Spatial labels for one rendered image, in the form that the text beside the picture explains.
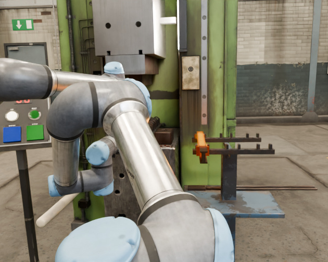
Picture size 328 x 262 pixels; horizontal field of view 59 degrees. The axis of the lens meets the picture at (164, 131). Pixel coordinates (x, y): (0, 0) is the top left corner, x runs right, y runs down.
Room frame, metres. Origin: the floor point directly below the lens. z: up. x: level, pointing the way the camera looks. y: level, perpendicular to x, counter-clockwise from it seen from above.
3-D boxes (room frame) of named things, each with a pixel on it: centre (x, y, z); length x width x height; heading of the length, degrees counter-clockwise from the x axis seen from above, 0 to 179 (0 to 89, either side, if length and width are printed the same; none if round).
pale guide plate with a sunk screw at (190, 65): (1.56, -0.15, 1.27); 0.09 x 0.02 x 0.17; 82
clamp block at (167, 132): (1.51, 0.00, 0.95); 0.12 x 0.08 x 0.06; 172
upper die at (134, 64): (1.68, 0.15, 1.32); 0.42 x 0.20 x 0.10; 172
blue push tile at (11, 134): (1.35, 0.71, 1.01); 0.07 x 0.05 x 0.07; 107
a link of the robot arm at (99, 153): (1.00, 0.23, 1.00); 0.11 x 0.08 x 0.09; 172
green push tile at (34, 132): (1.38, 0.62, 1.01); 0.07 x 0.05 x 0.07; 107
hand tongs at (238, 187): (1.31, -0.41, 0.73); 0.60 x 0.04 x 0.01; 86
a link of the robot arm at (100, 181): (1.00, 0.24, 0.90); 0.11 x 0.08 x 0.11; 113
